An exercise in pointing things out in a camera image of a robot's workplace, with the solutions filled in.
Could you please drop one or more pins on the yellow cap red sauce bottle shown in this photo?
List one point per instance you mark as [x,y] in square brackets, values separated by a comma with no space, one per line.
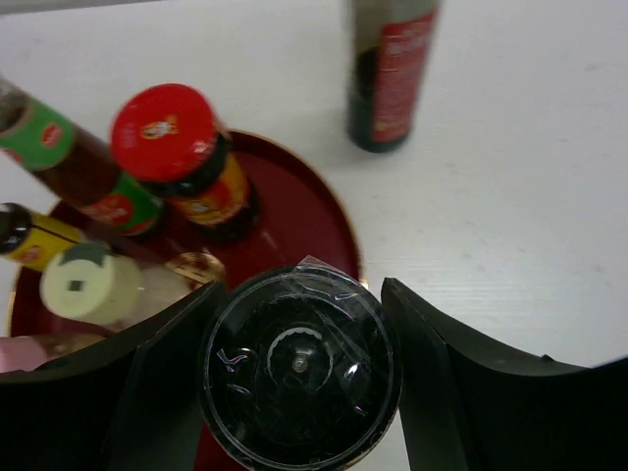
[74,164]

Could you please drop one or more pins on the pink cap shaker bottle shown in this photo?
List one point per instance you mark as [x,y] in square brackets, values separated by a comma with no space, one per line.
[21,354]

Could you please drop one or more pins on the cream cap shaker bottle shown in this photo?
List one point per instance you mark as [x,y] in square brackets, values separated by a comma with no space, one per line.
[90,283]

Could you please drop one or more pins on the dark soy sauce bottle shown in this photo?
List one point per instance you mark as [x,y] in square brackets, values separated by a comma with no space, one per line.
[390,43]

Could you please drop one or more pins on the red cap sauce jar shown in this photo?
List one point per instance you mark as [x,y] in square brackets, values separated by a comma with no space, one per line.
[170,139]

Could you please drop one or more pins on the red round tray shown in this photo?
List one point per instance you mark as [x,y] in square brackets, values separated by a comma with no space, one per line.
[300,216]

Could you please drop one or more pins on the yellow label oil bottle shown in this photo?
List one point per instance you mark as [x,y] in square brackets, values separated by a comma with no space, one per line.
[32,239]

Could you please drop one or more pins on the clear cap pepper grinder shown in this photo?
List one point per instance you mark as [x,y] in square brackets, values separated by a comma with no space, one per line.
[300,369]

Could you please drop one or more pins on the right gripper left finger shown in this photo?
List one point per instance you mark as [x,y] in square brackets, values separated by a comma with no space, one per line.
[125,403]

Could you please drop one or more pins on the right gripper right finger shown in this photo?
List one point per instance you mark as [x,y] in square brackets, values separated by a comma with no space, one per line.
[470,402]

